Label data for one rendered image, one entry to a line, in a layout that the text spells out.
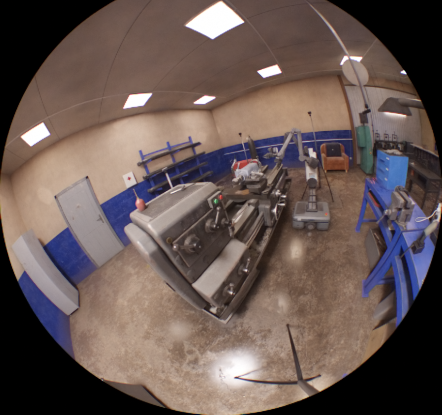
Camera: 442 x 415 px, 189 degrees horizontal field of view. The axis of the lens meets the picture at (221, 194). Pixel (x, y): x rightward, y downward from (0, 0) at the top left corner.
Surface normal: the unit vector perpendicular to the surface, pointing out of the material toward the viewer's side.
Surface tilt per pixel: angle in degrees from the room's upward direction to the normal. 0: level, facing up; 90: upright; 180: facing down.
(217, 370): 0
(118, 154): 90
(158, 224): 45
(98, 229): 90
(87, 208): 90
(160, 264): 90
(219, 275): 32
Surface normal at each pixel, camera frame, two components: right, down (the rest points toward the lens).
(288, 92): -0.56, 0.45
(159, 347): -0.28, -0.89
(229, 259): 0.18, -0.76
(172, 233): 0.78, 0.00
